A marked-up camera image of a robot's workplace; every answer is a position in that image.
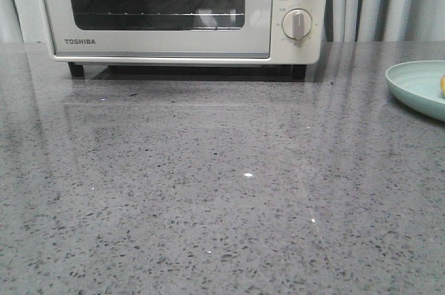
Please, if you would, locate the oven glass door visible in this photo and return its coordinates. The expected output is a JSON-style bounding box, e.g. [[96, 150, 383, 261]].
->
[[36, 0, 275, 60]]

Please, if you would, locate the golden croissant bread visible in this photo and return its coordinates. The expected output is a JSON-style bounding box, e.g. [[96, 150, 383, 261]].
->
[[440, 75, 445, 97]]

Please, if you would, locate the lower oven control knob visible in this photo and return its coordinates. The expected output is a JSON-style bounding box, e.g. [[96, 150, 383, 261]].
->
[[282, 9, 312, 40]]

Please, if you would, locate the white Toshiba toaster oven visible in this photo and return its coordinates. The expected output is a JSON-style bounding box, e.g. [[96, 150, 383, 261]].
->
[[6, 0, 331, 80]]

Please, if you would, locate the grey curtain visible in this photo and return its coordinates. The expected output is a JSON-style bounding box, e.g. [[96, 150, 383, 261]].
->
[[1, 0, 444, 43]]

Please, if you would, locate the light green plate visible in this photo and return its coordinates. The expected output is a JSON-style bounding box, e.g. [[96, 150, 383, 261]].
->
[[385, 61, 444, 122]]

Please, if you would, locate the oven wire rack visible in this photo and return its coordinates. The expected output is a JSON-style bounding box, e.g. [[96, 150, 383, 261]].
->
[[73, 0, 245, 31]]

